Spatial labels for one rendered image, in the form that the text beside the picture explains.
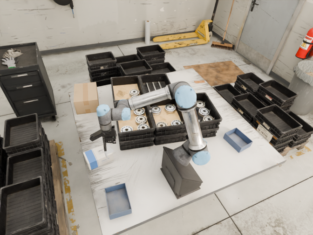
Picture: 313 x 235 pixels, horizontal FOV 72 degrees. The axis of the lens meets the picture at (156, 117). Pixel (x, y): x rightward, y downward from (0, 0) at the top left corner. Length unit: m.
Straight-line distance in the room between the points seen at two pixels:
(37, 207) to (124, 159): 0.76
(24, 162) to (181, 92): 1.77
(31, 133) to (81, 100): 0.67
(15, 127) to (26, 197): 0.88
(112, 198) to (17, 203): 0.80
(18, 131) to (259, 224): 2.61
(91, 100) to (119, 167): 0.73
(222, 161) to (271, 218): 0.97
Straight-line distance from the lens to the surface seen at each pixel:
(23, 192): 2.15
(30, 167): 2.42
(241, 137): 2.17
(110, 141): 1.42
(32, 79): 2.93
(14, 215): 2.08
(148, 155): 1.86
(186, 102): 1.21
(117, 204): 1.65
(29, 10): 4.73
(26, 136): 2.54
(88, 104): 2.19
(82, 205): 2.48
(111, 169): 1.79
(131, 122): 1.93
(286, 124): 2.92
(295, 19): 4.44
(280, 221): 2.73
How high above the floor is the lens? 2.20
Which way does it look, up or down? 44 degrees down
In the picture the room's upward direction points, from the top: 4 degrees clockwise
